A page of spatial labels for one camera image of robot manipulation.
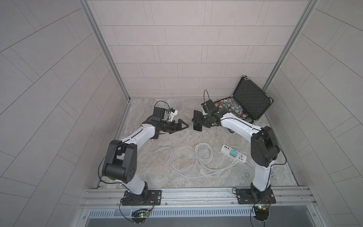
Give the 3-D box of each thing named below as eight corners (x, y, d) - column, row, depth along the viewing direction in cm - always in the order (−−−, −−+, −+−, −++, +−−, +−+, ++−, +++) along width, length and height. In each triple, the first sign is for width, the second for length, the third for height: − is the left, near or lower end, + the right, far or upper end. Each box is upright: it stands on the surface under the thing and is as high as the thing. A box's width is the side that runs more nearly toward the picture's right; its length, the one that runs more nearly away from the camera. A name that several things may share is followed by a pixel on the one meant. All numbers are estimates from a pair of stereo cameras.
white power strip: (219, 151, 89) (220, 149, 87) (222, 145, 92) (223, 143, 90) (244, 163, 85) (246, 161, 82) (246, 157, 87) (248, 155, 85)
